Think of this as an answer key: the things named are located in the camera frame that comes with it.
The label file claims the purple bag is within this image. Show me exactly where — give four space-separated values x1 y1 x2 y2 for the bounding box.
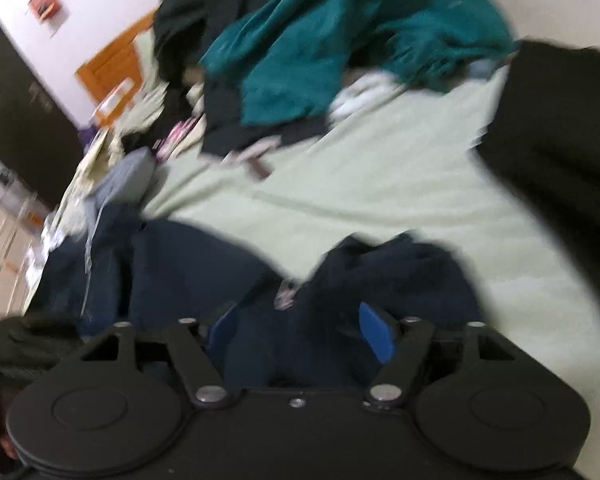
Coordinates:
77 122 106 148

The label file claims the white drawer cabinet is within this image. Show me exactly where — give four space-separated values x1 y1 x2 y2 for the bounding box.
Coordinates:
0 145 51 318

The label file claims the black jacket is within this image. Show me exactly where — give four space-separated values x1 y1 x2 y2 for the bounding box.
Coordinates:
152 0 261 91

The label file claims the dark navy garment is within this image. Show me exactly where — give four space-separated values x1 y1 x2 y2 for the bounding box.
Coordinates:
200 77 338 158

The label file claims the navy blue zip hoodie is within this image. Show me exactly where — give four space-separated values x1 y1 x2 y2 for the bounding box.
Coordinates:
30 205 486 391

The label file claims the red wall fire alarm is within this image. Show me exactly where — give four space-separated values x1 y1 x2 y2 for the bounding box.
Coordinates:
27 0 61 23

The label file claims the dark cloth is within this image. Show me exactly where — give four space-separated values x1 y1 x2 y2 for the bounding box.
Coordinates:
467 40 600 286

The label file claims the white cloth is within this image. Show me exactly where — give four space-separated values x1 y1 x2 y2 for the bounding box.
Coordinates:
327 72 406 116

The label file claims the pink patterned cloth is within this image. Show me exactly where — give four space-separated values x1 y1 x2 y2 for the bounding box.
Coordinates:
152 115 206 158

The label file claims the beige crumpled cloth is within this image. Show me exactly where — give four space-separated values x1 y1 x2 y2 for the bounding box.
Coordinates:
55 85 171 231

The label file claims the teal garment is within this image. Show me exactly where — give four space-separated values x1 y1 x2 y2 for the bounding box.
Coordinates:
200 0 518 128

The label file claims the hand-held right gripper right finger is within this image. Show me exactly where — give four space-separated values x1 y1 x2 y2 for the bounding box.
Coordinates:
358 301 518 413

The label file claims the white orange-trimmed container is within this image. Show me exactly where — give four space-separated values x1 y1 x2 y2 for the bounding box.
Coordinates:
92 77 136 126

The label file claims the wooden headboard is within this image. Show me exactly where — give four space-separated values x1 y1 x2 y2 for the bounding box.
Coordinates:
75 0 301 128

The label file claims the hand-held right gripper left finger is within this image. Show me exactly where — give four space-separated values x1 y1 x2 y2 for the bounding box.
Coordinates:
80 305 241 408

